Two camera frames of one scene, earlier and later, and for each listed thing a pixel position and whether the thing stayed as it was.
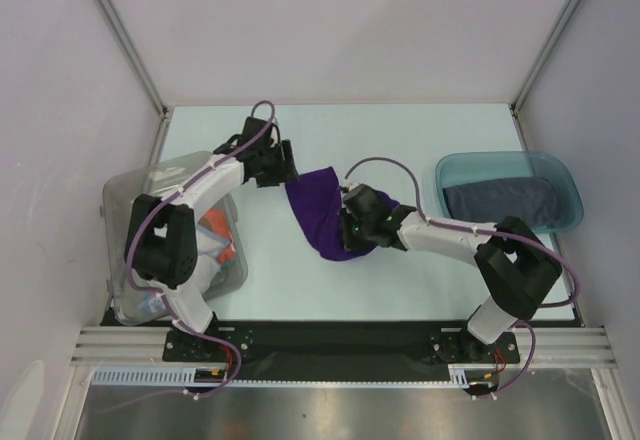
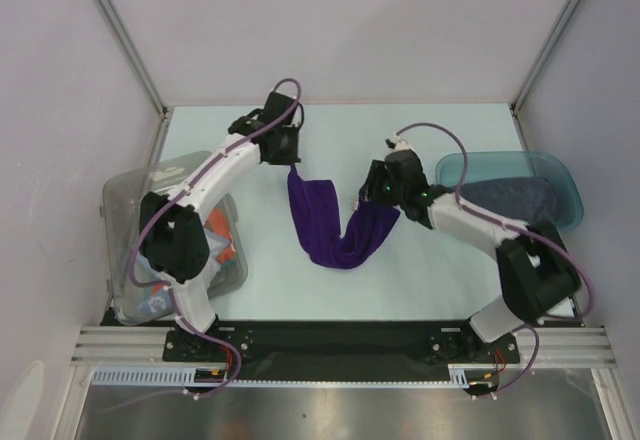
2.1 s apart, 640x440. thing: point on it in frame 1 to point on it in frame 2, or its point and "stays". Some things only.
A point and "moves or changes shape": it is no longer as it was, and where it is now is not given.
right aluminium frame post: [548, 47] stays
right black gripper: [350, 232] to [376, 186]
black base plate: [324, 343] stays
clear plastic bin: [220, 260] stays
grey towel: [532, 198] stays
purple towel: [317, 196] moves or changes shape
